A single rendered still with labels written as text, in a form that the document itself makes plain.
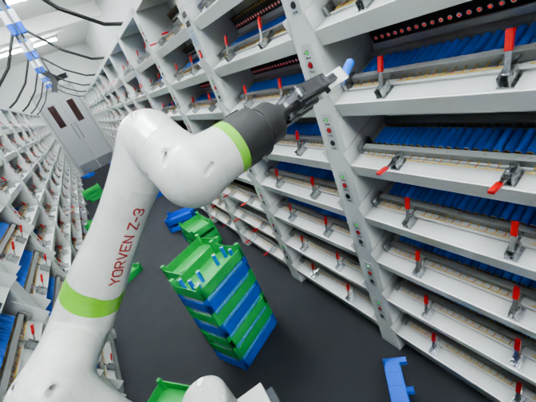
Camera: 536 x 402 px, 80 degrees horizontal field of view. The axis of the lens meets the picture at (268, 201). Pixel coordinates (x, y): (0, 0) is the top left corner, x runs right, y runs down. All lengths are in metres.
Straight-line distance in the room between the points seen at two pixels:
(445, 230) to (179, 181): 0.74
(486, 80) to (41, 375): 0.91
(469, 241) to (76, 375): 0.89
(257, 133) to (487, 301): 0.80
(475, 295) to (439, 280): 0.11
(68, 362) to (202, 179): 0.39
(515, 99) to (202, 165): 0.54
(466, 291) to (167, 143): 0.91
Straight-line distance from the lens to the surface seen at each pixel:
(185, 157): 0.47
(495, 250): 0.94
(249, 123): 0.52
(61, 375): 0.66
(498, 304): 1.08
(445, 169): 0.87
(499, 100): 0.73
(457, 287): 1.11
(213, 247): 1.67
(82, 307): 0.72
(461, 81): 0.78
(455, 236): 0.98
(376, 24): 0.82
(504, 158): 0.82
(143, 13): 2.24
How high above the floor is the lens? 1.32
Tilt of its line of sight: 25 degrees down
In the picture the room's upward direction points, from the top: 23 degrees counter-clockwise
